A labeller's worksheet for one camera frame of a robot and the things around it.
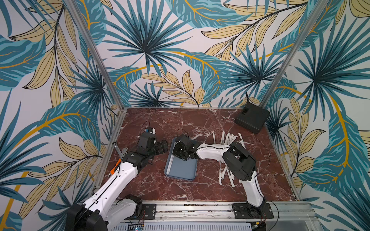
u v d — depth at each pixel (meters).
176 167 0.88
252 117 1.10
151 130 0.71
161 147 0.71
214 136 1.03
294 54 0.86
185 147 0.74
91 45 0.80
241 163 0.53
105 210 0.42
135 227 0.72
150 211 0.74
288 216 0.76
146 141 0.59
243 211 0.73
